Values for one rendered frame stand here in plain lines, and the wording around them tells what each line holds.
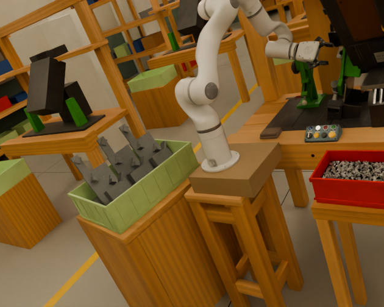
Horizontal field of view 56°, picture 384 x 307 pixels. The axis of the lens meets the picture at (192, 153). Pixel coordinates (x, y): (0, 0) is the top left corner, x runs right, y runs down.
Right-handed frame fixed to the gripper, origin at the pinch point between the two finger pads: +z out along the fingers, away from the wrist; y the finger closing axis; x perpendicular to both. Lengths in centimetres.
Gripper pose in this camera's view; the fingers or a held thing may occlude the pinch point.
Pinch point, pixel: (328, 53)
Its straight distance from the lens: 193.6
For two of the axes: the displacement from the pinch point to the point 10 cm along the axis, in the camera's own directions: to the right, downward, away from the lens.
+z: 8.3, 2.2, -5.1
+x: 4.7, 2.1, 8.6
